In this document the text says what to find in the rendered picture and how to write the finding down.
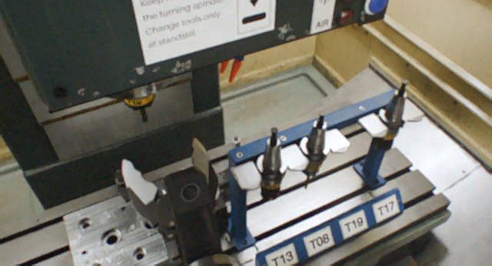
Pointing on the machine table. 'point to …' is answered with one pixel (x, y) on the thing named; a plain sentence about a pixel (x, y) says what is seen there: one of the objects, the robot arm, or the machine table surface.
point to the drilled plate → (155, 246)
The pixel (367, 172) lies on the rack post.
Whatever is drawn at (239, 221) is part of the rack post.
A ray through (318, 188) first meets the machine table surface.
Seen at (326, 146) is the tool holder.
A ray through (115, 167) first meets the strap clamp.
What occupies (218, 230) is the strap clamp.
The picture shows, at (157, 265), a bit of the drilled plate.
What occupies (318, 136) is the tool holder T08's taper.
